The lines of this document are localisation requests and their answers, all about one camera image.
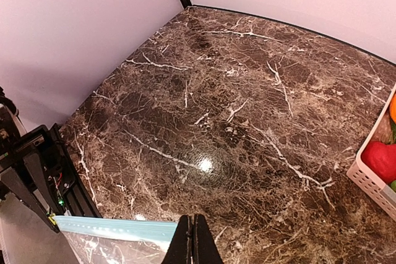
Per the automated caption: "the clear zip top bag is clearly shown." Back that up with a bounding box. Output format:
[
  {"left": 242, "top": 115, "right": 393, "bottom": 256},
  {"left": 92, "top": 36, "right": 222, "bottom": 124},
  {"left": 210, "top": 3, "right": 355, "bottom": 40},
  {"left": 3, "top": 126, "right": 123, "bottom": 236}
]
[{"left": 54, "top": 216, "right": 177, "bottom": 264}]

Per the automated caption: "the pink plastic basket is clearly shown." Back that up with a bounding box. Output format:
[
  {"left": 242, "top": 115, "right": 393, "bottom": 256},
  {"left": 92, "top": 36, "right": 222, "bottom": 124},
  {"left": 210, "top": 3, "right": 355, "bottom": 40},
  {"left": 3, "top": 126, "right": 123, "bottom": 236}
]
[{"left": 347, "top": 86, "right": 395, "bottom": 220}]

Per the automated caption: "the orange tangerine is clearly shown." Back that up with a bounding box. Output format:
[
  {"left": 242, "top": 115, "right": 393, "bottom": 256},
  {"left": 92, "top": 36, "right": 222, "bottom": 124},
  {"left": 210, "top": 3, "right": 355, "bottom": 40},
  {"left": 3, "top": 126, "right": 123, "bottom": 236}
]
[{"left": 389, "top": 94, "right": 396, "bottom": 123}]

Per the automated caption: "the green leafy lettuce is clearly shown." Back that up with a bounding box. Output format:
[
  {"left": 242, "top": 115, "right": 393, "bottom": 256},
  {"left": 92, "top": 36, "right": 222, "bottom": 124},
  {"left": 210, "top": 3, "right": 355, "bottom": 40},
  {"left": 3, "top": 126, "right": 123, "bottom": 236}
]
[{"left": 389, "top": 119, "right": 396, "bottom": 144}]

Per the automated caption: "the red strawberry toy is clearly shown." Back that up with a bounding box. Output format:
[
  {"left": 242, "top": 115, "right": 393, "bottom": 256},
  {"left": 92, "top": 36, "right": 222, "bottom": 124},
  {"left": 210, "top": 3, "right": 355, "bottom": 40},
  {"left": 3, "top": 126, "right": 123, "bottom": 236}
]
[{"left": 361, "top": 141, "right": 396, "bottom": 184}]

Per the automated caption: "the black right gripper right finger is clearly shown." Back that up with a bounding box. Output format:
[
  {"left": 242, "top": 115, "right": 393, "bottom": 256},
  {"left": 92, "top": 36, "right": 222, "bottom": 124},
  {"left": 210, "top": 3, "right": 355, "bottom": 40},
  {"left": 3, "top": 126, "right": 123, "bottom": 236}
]
[{"left": 192, "top": 215, "right": 223, "bottom": 264}]

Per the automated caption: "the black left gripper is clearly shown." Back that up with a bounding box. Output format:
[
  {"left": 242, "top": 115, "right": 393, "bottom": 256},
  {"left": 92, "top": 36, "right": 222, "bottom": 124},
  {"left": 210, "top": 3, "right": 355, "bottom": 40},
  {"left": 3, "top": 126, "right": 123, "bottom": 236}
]
[{"left": 1, "top": 89, "right": 61, "bottom": 233}]

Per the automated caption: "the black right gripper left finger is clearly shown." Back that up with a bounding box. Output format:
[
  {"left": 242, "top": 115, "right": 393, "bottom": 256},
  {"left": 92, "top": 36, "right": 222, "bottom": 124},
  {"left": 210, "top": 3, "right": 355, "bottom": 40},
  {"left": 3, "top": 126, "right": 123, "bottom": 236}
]
[{"left": 162, "top": 215, "right": 194, "bottom": 264}]

